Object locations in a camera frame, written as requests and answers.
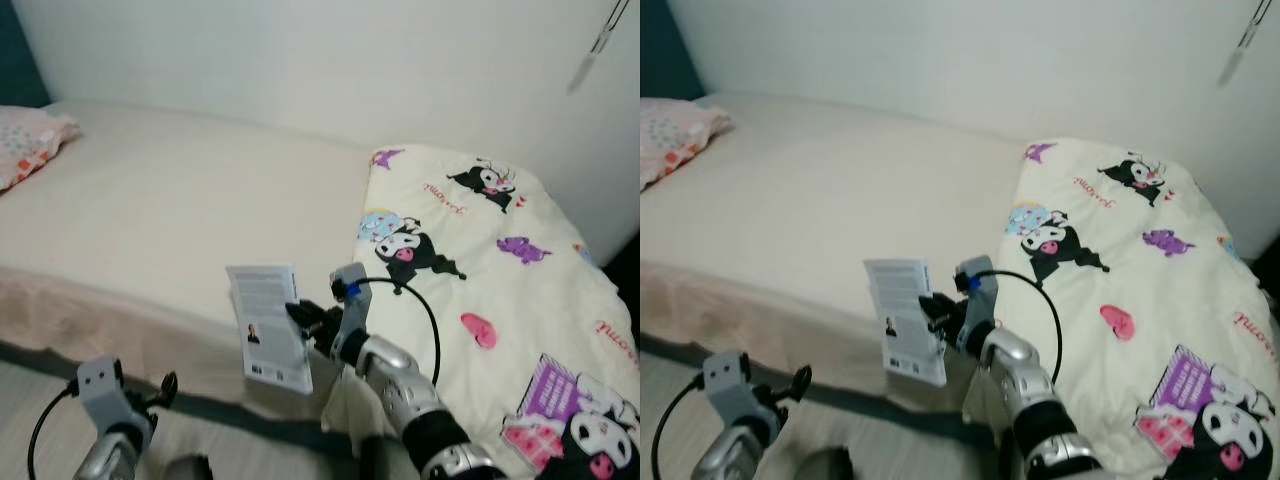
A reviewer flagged white and blue book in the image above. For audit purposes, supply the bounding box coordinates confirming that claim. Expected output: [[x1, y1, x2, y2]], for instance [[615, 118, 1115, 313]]
[[863, 258, 950, 389], [225, 263, 315, 397]]

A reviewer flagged pink patterned pillow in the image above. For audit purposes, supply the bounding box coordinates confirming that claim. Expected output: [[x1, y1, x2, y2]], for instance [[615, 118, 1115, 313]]
[[640, 97, 734, 191], [0, 105, 83, 193]]

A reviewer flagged grey robot left leg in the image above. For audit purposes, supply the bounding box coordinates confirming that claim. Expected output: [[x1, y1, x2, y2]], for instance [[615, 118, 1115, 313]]
[[160, 455, 217, 480], [795, 448, 857, 480]]

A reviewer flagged cream sheeted mattress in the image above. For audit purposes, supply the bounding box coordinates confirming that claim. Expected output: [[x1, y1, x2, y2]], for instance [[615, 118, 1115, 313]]
[[0, 98, 401, 421], [640, 92, 1041, 413]]

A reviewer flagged cream cartoon print blanket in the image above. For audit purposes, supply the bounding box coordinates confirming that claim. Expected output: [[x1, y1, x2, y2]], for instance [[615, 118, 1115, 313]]
[[320, 143, 641, 480], [960, 137, 1280, 480]]

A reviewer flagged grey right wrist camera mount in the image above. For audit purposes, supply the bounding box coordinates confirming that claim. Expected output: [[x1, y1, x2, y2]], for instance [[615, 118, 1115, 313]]
[[955, 255, 1002, 357], [328, 262, 374, 367]]

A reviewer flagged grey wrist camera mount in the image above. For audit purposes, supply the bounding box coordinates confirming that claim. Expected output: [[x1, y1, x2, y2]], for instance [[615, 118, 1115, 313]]
[[328, 262, 374, 367], [955, 255, 1002, 357], [78, 358, 132, 432], [703, 350, 762, 427]]

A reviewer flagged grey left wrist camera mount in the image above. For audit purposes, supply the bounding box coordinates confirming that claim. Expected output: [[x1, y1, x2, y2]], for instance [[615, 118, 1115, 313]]
[[78, 358, 132, 432], [703, 350, 762, 427]]

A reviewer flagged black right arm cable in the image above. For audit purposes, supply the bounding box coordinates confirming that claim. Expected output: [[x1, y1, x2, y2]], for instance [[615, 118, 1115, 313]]
[[355, 278, 443, 387], [985, 268, 1065, 387]]

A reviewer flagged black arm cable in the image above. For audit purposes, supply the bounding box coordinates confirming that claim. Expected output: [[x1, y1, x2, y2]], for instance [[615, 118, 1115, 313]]
[[355, 278, 443, 387], [650, 375, 712, 480], [985, 268, 1065, 387], [28, 385, 87, 480]]

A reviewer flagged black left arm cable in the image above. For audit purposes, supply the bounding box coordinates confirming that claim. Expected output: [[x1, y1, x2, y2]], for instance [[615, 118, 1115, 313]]
[[650, 375, 712, 480], [28, 385, 87, 480]]

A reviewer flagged grey hanging pull cord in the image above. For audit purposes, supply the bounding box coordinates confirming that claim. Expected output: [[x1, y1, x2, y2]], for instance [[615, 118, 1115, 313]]
[[568, 0, 633, 96], [1215, 0, 1277, 90]]

